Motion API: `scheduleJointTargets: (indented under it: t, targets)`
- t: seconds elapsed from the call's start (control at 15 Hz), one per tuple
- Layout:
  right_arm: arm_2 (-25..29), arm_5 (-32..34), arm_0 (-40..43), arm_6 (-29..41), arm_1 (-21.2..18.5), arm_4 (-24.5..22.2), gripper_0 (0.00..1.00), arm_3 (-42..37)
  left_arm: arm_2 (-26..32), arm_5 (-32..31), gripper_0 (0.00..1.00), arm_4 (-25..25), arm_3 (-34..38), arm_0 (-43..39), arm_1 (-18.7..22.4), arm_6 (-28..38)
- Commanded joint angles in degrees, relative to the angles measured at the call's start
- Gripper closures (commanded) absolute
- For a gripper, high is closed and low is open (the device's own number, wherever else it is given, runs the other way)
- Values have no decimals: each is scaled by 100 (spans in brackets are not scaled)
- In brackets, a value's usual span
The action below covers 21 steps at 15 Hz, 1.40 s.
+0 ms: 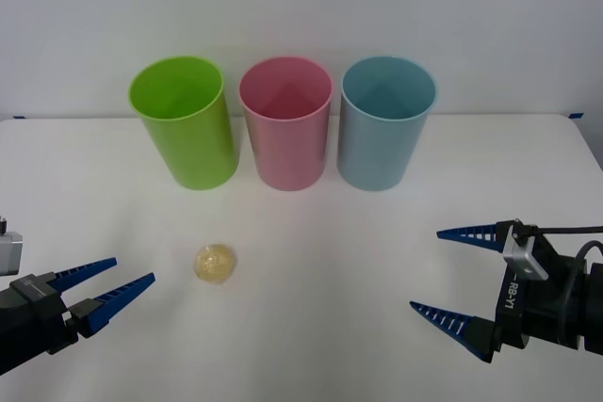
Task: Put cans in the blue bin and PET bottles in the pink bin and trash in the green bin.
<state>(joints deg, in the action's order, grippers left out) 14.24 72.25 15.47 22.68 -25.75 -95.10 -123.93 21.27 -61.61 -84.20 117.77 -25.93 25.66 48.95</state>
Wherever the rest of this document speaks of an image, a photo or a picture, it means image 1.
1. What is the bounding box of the green plastic bin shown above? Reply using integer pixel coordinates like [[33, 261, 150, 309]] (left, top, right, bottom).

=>
[[127, 56, 239, 192]]

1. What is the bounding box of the pale blue plastic bin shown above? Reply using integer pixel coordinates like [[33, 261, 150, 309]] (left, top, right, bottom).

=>
[[336, 55, 439, 193]]

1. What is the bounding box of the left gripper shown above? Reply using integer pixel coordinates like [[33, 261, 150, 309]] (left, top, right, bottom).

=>
[[0, 257, 156, 375]]

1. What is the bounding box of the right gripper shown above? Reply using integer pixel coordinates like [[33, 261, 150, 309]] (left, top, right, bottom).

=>
[[408, 218, 589, 366]]

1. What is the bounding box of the pink plastic bin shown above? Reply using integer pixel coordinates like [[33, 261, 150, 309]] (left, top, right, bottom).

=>
[[237, 56, 335, 193]]

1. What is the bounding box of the small yellowish plastic bottle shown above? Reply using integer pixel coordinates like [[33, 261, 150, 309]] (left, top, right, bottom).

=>
[[194, 242, 238, 286]]

